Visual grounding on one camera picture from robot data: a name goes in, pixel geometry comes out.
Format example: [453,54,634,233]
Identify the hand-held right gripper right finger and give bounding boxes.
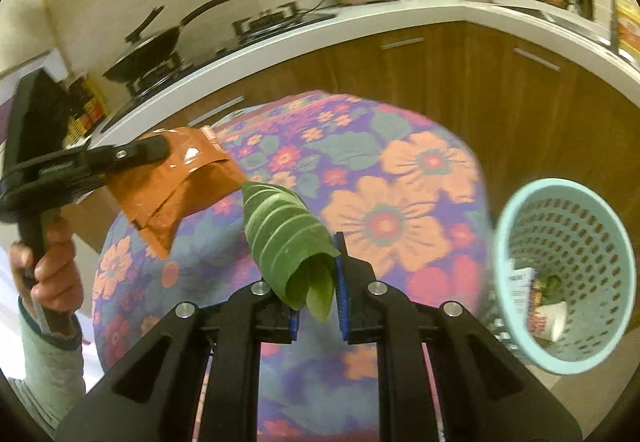
[333,231,584,442]

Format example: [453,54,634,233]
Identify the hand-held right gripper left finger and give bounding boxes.
[56,279,301,442]

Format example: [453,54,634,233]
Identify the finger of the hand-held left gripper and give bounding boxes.
[85,135,170,175]

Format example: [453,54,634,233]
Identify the orange foil snack packet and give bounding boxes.
[105,125,246,260]

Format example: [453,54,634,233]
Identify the red and white paper cup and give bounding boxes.
[530,301,568,342]

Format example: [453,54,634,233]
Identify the light blue perforated basket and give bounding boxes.
[491,178,632,375]

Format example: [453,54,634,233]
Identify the person's left forearm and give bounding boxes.
[5,297,88,428]

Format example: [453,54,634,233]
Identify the person's left hand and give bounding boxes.
[9,217,85,323]

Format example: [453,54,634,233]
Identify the yellow printed box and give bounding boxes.
[65,77,108,140]

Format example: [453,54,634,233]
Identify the black frying pan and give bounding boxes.
[102,0,232,83]

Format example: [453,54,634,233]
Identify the floral tablecloth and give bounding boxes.
[92,92,493,442]

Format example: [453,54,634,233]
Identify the white printed wrapper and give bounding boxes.
[507,267,538,323]

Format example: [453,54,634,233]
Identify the black gas stove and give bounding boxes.
[100,5,338,135]

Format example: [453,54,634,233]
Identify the wooden kitchen cabinet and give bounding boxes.
[70,20,640,243]

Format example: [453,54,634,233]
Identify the yellow packet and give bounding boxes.
[615,0,640,60]

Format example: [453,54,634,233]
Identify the black power cable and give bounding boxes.
[300,0,346,14]

